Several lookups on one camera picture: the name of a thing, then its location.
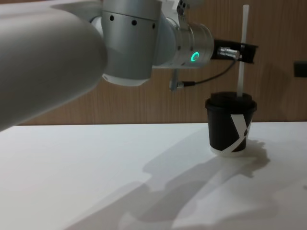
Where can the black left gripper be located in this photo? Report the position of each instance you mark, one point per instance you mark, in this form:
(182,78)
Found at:
(226,44)

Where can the white drinking straw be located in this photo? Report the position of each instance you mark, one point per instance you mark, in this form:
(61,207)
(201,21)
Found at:
(244,26)

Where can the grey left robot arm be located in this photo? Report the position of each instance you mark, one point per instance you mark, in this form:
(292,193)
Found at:
(72,55)

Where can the black plastic cup lid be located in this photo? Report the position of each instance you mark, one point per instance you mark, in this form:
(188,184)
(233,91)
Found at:
(227,101)

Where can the black paper cup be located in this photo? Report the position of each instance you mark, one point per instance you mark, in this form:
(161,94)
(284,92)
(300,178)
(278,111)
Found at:
(221,130)

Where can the black wall socket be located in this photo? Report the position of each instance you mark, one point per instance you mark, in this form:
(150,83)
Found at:
(301,69)

